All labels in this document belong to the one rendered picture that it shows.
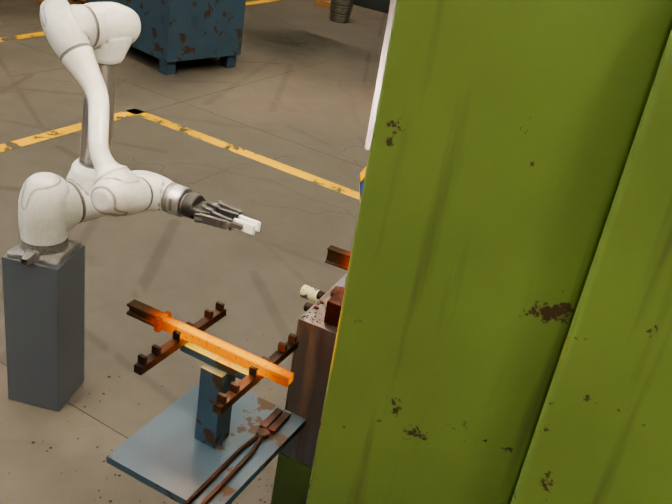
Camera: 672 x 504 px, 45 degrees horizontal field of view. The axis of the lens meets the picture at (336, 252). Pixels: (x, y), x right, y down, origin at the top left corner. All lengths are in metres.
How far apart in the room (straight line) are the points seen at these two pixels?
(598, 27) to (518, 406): 0.72
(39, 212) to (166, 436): 1.05
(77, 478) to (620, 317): 2.01
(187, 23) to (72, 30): 4.44
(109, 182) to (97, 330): 1.41
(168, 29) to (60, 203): 4.22
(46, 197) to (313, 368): 1.13
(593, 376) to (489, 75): 0.53
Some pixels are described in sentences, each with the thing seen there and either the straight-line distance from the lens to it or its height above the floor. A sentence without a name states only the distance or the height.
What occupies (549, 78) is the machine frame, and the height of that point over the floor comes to 1.71.
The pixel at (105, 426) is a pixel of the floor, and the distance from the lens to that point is 3.09.
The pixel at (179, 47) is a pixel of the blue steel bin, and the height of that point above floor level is 0.24.
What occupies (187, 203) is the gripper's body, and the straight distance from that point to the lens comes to 2.34.
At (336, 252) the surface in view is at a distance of 2.17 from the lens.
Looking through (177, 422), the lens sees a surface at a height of 0.68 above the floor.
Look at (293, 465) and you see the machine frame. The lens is 2.32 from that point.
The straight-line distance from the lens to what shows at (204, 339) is 1.86.
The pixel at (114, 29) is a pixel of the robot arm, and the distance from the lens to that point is 2.65.
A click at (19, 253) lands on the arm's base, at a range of 2.88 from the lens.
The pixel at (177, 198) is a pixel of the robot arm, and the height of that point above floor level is 1.02.
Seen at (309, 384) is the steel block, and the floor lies 0.73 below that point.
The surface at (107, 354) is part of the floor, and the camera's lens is 3.43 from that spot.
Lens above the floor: 2.02
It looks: 27 degrees down
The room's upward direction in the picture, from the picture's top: 10 degrees clockwise
